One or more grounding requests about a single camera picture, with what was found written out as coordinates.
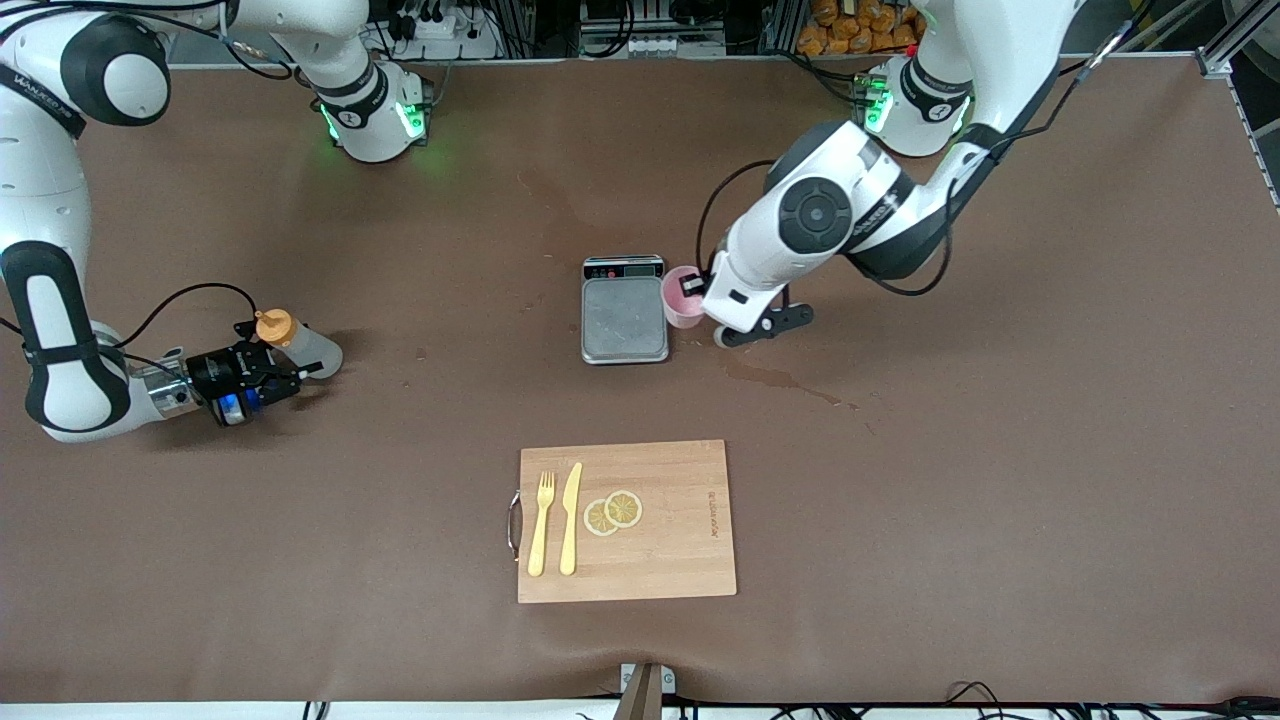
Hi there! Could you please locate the yellow plastic fork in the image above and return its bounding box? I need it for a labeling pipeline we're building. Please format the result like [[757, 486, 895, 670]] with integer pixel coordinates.
[[527, 472, 556, 578]]

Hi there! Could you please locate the sauce bottle with orange cap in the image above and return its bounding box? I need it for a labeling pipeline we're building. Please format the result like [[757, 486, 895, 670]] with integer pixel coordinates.
[[255, 308, 344, 381]]

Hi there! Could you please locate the white power strip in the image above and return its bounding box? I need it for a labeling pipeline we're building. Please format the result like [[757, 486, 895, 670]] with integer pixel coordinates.
[[385, 0, 501, 61]]

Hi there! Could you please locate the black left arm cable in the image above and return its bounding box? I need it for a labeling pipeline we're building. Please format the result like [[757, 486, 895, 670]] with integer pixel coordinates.
[[695, 20, 1141, 298]]

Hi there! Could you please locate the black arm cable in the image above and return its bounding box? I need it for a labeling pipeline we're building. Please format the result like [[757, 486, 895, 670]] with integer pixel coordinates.
[[695, 20, 1141, 298], [0, 0, 296, 381]]

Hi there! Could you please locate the pink cup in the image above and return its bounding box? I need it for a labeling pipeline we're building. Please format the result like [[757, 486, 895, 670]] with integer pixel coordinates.
[[661, 265, 713, 330]]

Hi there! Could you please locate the yellow plastic knife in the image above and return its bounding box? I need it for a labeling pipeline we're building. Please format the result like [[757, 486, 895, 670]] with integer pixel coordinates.
[[559, 462, 583, 577]]

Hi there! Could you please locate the steel kitchen scale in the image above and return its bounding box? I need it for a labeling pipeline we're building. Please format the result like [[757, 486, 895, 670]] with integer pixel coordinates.
[[581, 255, 671, 366]]

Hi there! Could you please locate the orange snack pile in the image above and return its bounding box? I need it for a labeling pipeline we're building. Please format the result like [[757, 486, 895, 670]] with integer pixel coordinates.
[[797, 0, 926, 56]]

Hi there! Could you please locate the aluminium frame profile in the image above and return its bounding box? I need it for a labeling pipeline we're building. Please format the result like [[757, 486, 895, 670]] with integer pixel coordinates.
[[1195, 0, 1280, 79]]

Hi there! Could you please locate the wooden cutting board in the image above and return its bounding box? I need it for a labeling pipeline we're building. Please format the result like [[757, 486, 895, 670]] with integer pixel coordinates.
[[517, 439, 738, 605]]

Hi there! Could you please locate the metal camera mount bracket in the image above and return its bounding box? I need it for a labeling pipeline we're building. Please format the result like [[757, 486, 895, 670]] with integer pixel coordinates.
[[615, 662, 678, 720]]

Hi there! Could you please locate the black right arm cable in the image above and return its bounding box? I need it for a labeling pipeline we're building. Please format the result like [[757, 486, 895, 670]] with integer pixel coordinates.
[[0, 0, 296, 381]]

